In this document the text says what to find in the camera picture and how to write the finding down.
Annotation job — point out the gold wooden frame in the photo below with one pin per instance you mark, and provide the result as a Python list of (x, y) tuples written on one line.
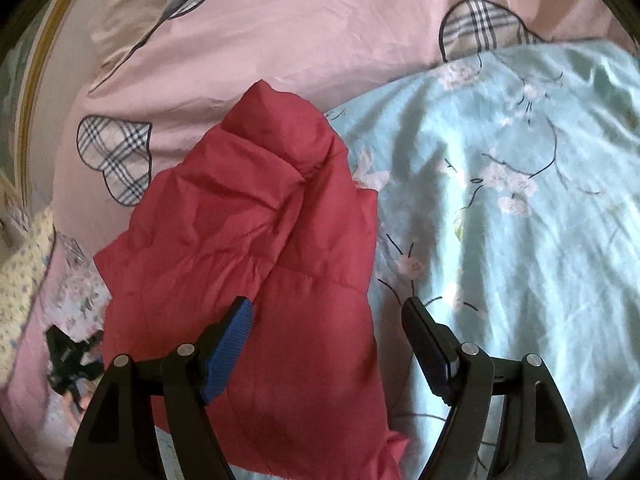
[(45, 60)]

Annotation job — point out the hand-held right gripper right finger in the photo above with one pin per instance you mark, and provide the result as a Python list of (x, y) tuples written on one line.
[(430, 345)]

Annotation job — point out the yellow floral pillow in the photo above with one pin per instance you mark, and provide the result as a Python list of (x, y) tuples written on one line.
[(22, 285)]

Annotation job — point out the pink pillow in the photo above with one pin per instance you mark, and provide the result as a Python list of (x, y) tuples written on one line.
[(35, 410)]

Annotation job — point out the white floral ruffled pillow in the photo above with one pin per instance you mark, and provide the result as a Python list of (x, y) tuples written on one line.
[(82, 280)]

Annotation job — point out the pink quilt with plaid hearts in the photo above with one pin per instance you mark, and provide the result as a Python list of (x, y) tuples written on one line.
[(300, 35)]

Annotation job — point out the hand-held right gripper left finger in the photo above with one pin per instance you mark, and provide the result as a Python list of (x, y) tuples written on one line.
[(227, 355)]

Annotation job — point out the red quilted jacket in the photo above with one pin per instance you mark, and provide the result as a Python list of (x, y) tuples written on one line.
[(250, 240)]

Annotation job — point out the light blue floral bedsheet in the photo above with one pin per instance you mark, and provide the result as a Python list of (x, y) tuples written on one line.
[(525, 260)]

